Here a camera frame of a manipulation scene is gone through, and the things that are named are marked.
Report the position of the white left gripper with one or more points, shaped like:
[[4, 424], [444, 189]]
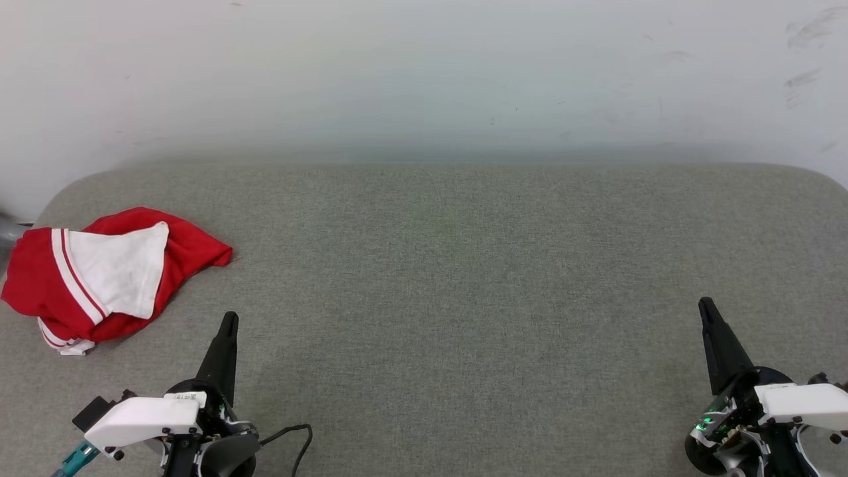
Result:
[[142, 417]]

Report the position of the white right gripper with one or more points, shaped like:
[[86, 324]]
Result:
[[795, 404]]

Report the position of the red white basketball jersey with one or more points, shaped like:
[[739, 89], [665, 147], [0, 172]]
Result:
[[40, 285]]

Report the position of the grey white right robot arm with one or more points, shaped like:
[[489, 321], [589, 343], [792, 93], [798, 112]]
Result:
[[825, 457]]

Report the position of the grey fabric sofa cushion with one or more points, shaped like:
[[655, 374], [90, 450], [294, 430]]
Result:
[[437, 298]]

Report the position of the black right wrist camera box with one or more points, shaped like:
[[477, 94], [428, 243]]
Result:
[[818, 379]]

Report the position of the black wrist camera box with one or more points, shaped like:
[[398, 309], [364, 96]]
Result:
[[818, 379], [93, 411]]

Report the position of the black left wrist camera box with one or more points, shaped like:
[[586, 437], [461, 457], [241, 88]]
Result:
[[93, 411]]

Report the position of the teal left camera connector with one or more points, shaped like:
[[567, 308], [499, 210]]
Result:
[[76, 458]]

